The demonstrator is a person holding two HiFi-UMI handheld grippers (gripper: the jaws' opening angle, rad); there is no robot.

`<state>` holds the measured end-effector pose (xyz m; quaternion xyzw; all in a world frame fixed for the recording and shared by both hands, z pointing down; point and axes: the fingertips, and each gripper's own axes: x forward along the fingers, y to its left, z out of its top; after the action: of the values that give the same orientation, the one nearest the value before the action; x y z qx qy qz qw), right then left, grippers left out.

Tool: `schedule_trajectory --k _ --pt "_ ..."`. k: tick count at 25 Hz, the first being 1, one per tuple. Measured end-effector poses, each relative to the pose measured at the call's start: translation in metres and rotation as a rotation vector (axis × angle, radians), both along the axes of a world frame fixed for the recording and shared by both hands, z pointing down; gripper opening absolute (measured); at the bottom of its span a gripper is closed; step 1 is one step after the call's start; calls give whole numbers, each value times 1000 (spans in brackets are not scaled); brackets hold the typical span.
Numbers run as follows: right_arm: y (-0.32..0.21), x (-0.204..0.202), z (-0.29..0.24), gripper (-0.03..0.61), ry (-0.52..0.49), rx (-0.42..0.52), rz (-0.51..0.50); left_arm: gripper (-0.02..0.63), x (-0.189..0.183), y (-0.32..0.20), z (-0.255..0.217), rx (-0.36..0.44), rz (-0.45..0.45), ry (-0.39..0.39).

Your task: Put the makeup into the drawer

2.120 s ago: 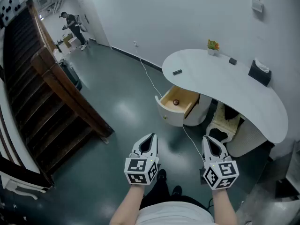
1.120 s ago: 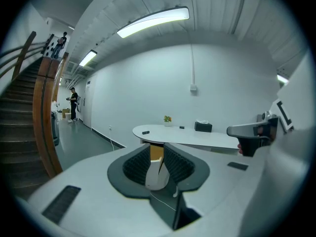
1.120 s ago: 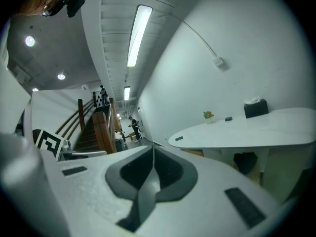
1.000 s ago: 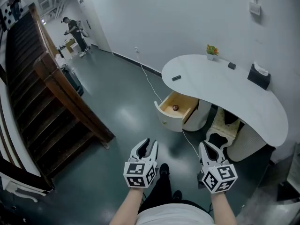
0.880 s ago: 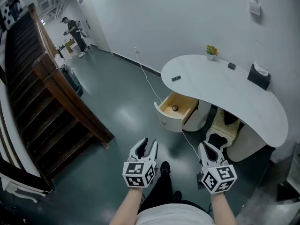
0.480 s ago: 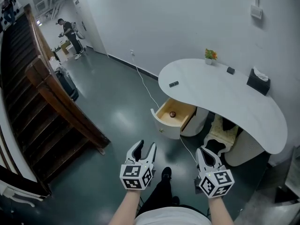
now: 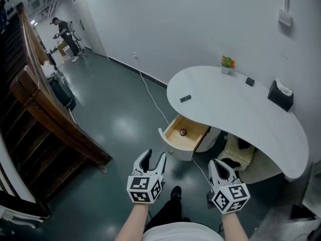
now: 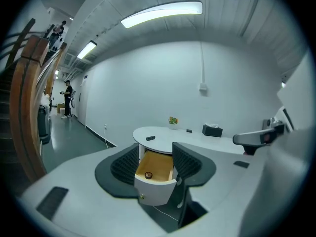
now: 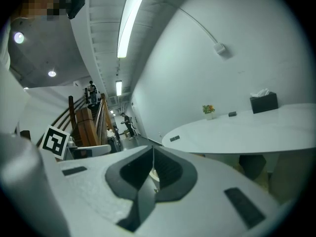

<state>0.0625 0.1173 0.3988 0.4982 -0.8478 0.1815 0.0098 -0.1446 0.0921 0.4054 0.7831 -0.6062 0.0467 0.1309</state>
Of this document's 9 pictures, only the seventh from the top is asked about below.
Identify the person's black shoe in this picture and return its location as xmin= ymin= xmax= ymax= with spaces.
xmin=170 ymin=185 xmax=182 ymax=200

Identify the white desk pedestal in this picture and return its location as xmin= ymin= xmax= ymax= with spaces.
xmin=194 ymin=126 xmax=222 ymax=153

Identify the black tissue box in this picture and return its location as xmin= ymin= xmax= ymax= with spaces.
xmin=267 ymin=80 xmax=294 ymax=113

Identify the white door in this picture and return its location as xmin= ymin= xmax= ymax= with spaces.
xmin=69 ymin=0 xmax=109 ymax=58

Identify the person's left forearm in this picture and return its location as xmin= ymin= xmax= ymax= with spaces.
xmin=114 ymin=201 xmax=151 ymax=241

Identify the small potted flower plant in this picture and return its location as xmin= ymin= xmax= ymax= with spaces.
xmin=220 ymin=54 xmax=237 ymax=75

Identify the cream carved stool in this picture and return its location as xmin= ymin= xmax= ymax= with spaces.
xmin=216 ymin=133 xmax=256 ymax=172

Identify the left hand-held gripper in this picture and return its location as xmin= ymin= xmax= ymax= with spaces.
xmin=126 ymin=148 xmax=167 ymax=204

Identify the white wooden drawer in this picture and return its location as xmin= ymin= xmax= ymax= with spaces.
xmin=157 ymin=114 xmax=212 ymax=162

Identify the person's black trouser leg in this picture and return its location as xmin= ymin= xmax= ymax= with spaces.
xmin=144 ymin=196 xmax=192 ymax=233

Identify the white tissue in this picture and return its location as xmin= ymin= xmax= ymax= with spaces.
xmin=275 ymin=79 xmax=293 ymax=97

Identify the white curved desk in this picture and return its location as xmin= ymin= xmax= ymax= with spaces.
xmin=166 ymin=65 xmax=309 ymax=180

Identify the cardboard box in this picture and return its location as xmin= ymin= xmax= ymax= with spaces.
xmin=57 ymin=40 xmax=70 ymax=58

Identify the white power cable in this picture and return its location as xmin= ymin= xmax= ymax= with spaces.
xmin=134 ymin=55 xmax=214 ymax=188

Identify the white ornate furniture piece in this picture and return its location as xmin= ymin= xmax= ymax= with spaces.
xmin=0 ymin=204 xmax=45 ymax=229

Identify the person's right forearm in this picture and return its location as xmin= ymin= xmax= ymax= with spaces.
xmin=220 ymin=210 xmax=252 ymax=241

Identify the dark wooden staircase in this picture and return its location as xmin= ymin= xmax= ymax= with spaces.
xmin=0 ymin=2 xmax=113 ymax=218

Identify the white wall junction box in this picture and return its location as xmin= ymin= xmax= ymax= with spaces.
xmin=277 ymin=8 xmax=293 ymax=27

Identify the person's white shirt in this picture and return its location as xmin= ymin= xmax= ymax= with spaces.
xmin=142 ymin=221 xmax=224 ymax=241

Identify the black trash bin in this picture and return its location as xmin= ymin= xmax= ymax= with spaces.
xmin=47 ymin=76 xmax=77 ymax=110

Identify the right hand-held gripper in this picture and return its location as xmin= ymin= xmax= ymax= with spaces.
xmin=206 ymin=158 xmax=251 ymax=214

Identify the beige round rug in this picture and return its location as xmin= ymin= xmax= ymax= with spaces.
xmin=237 ymin=149 xmax=284 ymax=185

